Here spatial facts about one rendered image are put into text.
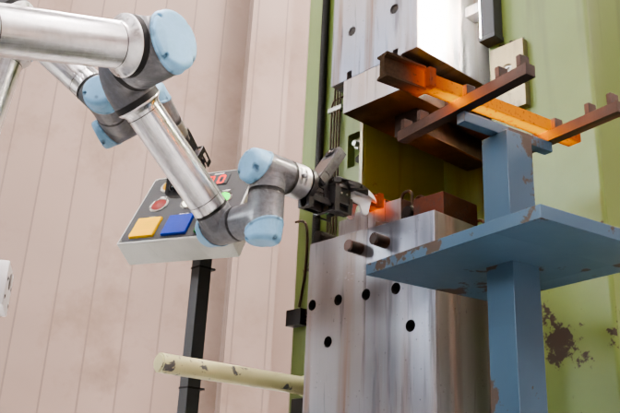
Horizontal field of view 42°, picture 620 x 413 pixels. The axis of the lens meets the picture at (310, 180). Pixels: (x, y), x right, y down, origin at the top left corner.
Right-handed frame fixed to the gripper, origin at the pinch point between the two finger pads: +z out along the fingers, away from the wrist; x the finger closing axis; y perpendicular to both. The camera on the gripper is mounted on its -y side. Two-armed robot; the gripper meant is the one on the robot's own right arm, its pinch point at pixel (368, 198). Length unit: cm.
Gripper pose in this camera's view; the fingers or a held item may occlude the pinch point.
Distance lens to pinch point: 184.9
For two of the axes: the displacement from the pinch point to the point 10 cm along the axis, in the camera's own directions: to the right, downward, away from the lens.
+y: -0.5, 9.3, -3.7
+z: 7.4, 2.8, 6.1
